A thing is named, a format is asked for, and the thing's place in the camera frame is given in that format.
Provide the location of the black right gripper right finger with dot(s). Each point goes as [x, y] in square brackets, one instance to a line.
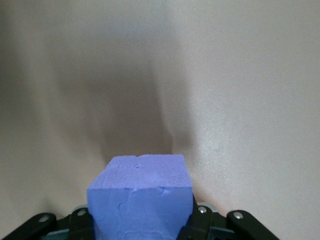
[225, 228]

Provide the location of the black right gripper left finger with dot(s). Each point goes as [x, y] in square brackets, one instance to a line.
[62, 228]

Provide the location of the purple foam cube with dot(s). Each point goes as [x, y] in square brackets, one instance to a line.
[140, 200]

